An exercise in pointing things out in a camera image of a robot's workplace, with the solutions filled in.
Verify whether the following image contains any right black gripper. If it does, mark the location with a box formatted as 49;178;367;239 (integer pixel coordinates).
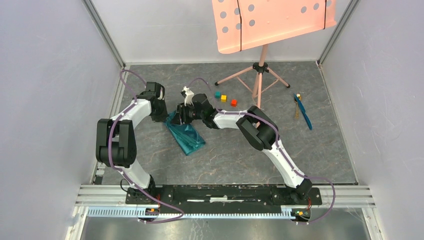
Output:
170;101;205;126

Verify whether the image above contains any teal cloth napkin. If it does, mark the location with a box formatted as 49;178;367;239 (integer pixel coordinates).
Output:
164;111;206;156

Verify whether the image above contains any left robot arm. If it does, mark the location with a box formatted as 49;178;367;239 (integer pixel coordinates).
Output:
95;82;168;204

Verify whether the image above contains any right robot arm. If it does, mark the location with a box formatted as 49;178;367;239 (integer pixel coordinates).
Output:
171;89;313;204

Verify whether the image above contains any teal cube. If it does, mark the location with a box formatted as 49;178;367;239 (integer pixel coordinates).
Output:
214;91;221;99

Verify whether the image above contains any yellow cube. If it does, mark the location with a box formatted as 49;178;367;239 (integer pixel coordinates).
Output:
220;94;228;103

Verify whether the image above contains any pink music stand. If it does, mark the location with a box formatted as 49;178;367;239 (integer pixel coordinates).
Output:
212;0;337;107

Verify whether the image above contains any gold spoon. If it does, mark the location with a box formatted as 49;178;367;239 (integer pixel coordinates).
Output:
294;93;302;119

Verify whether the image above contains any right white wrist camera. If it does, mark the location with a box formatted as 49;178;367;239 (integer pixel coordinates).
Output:
180;86;195;106

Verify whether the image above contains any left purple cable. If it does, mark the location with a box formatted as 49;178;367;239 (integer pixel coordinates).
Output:
107;68;185;225

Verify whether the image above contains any purple cable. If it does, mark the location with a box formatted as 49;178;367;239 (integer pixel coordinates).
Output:
107;68;185;225
188;77;337;225

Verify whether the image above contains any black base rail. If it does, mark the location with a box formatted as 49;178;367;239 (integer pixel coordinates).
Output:
125;184;323;223

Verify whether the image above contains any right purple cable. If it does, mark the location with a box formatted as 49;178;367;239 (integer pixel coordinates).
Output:
188;77;337;225

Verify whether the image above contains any blue handled utensil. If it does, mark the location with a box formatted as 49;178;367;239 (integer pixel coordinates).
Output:
293;93;313;131

